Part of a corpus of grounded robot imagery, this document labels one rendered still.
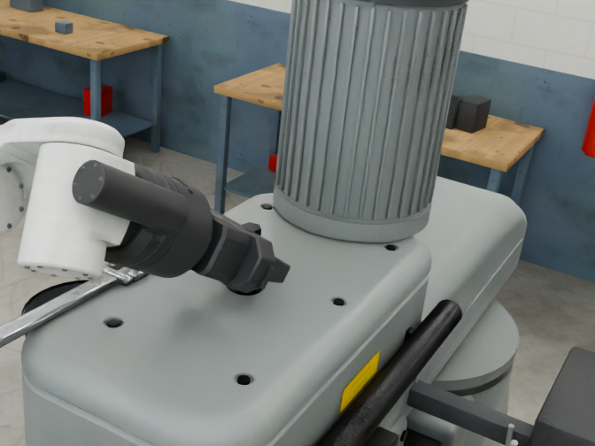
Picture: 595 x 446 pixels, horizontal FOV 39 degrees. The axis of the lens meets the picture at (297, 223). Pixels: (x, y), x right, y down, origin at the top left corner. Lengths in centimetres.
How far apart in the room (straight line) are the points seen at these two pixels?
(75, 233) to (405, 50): 43
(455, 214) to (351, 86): 56
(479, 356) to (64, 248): 92
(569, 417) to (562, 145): 413
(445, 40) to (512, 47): 416
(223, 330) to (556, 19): 435
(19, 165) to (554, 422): 66
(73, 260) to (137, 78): 585
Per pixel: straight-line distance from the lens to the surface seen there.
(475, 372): 139
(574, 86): 504
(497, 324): 154
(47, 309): 82
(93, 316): 82
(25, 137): 70
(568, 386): 112
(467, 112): 472
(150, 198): 65
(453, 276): 127
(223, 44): 596
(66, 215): 66
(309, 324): 82
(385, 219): 98
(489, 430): 118
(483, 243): 139
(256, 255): 78
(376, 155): 94
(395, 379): 91
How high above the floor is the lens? 233
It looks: 25 degrees down
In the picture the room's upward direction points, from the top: 6 degrees clockwise
